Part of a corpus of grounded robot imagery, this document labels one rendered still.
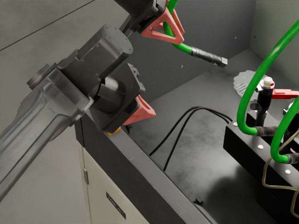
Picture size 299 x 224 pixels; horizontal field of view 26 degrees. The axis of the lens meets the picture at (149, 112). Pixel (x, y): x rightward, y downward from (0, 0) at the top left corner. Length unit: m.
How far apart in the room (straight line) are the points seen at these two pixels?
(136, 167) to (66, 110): 0.54
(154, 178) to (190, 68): 0.42
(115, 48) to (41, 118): 0.18
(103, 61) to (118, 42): 0.04
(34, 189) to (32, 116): 1.75
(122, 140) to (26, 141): 0.69
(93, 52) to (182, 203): 0.50
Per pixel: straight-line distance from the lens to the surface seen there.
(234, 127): 1.40
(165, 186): 1.34
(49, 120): 0.80
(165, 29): 1.21
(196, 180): 1.49
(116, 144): 1.40
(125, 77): 1.02
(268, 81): 1.29
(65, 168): 2.56
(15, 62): 2.99
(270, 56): 1.07
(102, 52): 0.90
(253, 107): 1.32
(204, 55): 1.29
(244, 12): 1.69
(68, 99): 0.87
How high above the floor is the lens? 2.04
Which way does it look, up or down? 49 degrees down
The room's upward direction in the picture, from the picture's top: straight up
